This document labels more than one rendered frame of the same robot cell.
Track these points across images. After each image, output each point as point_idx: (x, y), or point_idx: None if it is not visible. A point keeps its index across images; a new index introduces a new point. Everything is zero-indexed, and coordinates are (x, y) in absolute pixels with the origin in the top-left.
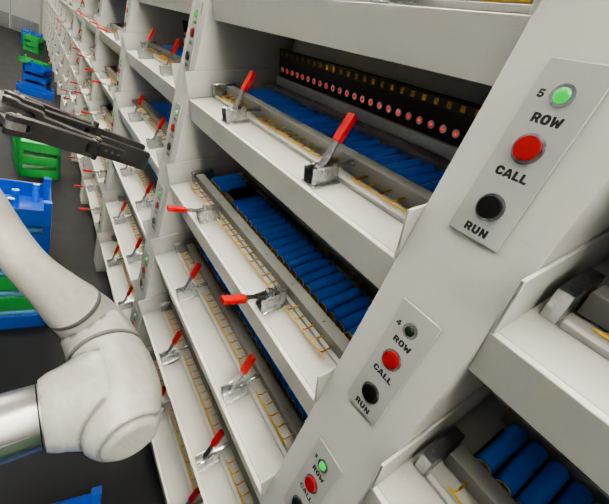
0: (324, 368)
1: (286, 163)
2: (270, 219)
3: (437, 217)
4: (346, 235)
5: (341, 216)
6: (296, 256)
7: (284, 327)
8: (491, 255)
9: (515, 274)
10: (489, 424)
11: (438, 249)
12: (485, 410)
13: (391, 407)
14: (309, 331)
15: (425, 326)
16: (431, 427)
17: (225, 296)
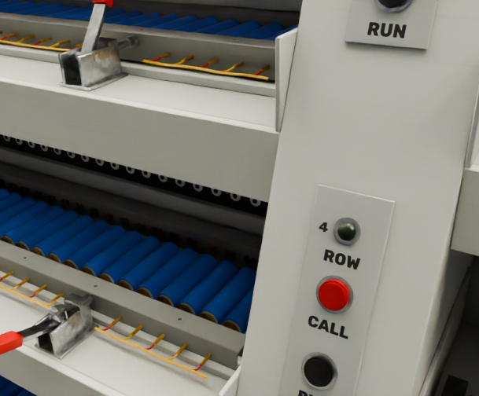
0: (212, 394)
1: (17, 73)
2: (4, 207)
3: (322, 39)
4: (178, 137)
5: (159, 109)
6: (80, 246)
7: (111, 363)
8: (422, 57)
9: (466, 67)
10: None
11: (342, 85)
12: (466, 345)
13: (363, 374)
14: (158, 350)
15: (368, 210)
16: (425, 384)
17: None
